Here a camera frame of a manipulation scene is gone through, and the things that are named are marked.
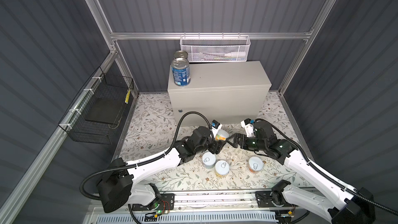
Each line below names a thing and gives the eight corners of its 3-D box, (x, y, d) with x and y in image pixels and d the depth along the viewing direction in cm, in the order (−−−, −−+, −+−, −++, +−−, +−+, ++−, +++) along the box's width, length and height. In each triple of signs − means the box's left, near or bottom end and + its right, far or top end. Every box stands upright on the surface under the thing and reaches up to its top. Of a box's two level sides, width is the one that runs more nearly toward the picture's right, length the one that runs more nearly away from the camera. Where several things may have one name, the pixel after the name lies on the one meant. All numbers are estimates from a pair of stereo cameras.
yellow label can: (215, 177, 83) (215, 174, 78) (214, 164, 87) (215, 159, 82) (228, 177, 83) (230, 174, 78) (227, 163, 87) (228, 159, 82)
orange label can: (248, 173, 84) (251, 169, 79) (245, 160, 88) (248, 156, 83) (261, 173, 84) (265, 169, 79) (258, 160, 88) (261, 156, 83)
